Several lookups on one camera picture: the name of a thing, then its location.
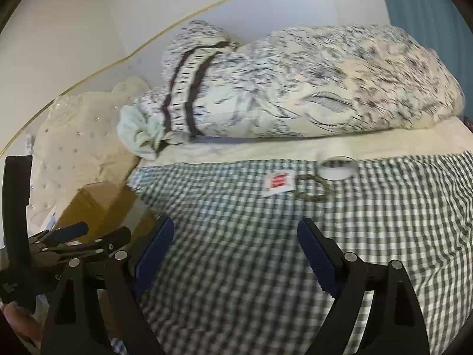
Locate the person's left hand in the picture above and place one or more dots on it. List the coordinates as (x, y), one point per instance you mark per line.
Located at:
(16, 321)

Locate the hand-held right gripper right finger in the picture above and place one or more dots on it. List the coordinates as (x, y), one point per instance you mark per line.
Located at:
(317, 255)

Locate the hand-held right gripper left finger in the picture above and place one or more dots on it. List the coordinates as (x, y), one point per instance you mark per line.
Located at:
(155, 255)

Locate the red and white sachet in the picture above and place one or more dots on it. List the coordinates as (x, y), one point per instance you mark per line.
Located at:
(278, 182)

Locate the white tape roll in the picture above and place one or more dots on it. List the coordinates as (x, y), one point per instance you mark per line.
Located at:
(338, 172)

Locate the pale green cloth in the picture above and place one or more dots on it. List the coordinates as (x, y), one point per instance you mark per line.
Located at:
(144, 133)

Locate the checked blanket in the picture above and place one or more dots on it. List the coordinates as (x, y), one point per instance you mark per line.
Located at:
(258, 247)

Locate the teal curtain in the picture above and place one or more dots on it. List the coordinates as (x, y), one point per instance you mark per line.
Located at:
(425, 14)

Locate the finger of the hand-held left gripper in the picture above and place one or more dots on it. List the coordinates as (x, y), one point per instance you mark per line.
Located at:
(107, 240)
(66, 232)

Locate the cream studded cushion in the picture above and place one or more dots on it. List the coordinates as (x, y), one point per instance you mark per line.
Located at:
(85, 144)

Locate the brown cardboard box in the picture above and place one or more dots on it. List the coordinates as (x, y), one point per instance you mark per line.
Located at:
(107, 203)

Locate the floral quilt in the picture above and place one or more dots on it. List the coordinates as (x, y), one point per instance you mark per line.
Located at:
(303, 81)

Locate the cream bed sheet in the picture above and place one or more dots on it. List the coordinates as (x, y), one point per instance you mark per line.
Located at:
(229, 151)

